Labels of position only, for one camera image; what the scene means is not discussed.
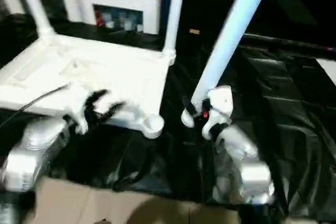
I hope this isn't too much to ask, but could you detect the white plastic table leg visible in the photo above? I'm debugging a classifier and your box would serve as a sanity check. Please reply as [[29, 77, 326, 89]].
[[180, 0, 277, 128], [162, 0, 187, 66], [19, 0, 57, 45]]

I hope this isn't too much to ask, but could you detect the black plastic mat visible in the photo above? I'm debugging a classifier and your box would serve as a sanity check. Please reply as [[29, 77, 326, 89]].
[[0, 14, 336, 219]]

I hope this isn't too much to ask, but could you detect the white flat sheet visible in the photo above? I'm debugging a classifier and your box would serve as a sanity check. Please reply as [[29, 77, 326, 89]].
[[317, 58, 336, 87]]

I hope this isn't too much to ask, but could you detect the black backdrop cloth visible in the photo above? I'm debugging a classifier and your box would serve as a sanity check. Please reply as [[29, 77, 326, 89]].
[[168, 0, 336, 51]]

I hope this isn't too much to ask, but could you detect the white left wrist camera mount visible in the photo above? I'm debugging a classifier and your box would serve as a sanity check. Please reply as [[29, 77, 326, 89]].
[[62, 83, 94, 135]]

